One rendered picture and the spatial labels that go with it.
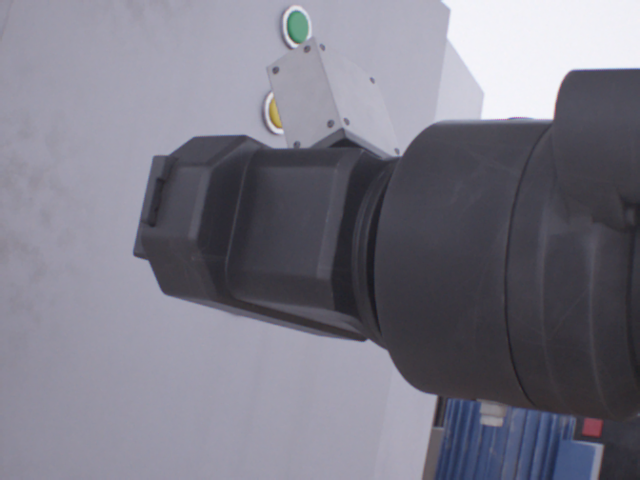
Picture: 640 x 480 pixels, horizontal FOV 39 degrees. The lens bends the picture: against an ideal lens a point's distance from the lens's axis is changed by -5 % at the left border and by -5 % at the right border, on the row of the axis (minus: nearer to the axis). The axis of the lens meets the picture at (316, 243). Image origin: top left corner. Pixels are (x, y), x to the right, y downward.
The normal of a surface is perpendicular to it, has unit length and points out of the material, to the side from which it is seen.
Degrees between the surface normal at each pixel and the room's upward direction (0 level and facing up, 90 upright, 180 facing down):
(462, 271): 104
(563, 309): 117
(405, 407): 90
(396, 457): 90
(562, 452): 90
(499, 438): 90
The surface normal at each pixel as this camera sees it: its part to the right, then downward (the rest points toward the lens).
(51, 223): 0.79, 0.05
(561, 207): -0.55, -0.40
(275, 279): -0.60, 0.18
